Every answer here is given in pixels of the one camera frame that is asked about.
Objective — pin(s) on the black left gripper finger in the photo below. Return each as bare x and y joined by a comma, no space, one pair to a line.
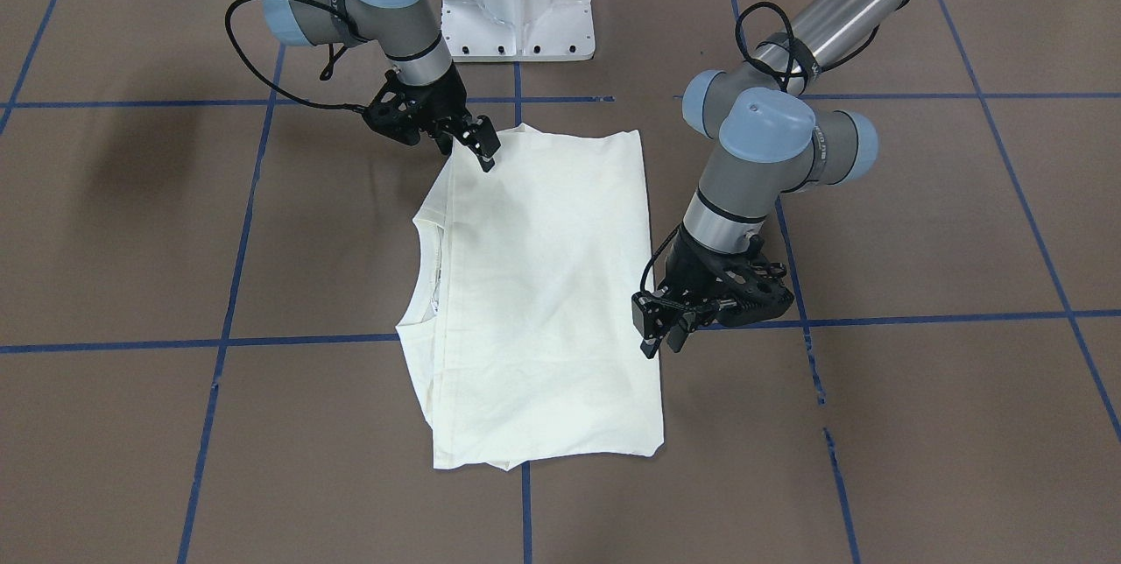
648,317
677,336

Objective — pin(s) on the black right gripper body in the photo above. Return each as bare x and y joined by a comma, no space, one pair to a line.
444,98

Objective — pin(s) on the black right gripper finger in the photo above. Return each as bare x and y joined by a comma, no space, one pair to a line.
480,137
445,143

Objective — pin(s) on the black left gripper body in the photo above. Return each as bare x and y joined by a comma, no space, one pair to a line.
692,271

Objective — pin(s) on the cream long-sleeve printed shirt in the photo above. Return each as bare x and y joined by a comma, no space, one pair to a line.
518,337

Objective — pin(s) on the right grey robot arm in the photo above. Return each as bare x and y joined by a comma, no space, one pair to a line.
408,32

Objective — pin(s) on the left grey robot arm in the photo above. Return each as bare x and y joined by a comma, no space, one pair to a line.
767,142

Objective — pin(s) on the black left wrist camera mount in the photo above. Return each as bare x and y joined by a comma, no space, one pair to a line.
751,292

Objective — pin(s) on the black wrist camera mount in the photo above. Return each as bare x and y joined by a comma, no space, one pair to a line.
392,113
751,292

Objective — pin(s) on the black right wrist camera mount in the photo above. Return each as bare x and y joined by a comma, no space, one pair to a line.
392,113

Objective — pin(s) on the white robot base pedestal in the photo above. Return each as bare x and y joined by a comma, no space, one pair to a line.
494,31

